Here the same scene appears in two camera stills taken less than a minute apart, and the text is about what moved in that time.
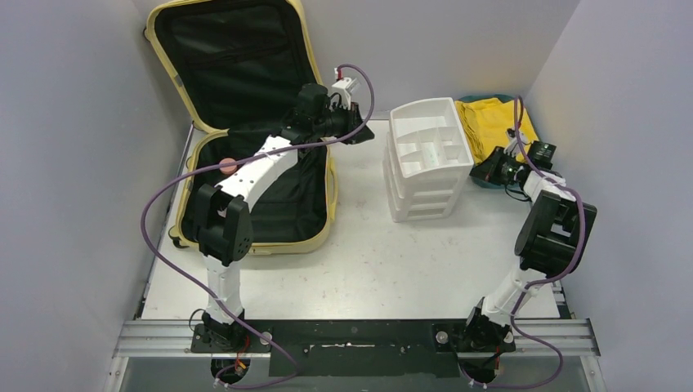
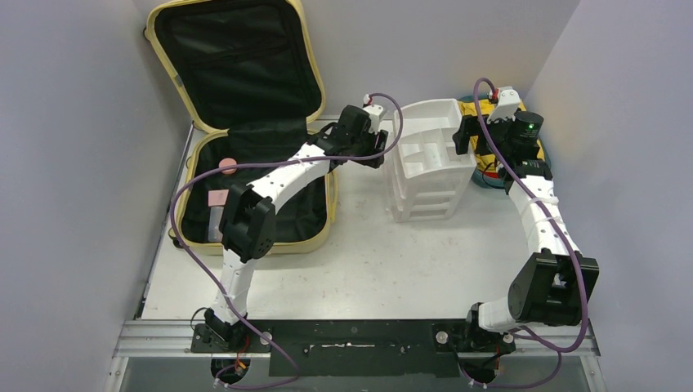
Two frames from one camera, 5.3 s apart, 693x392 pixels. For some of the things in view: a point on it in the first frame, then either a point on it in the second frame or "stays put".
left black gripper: [352, 118] -> [376, 145]
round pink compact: [228, 169] stays put
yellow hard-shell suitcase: [234, 64] stays put
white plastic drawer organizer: [426, 158] stays put
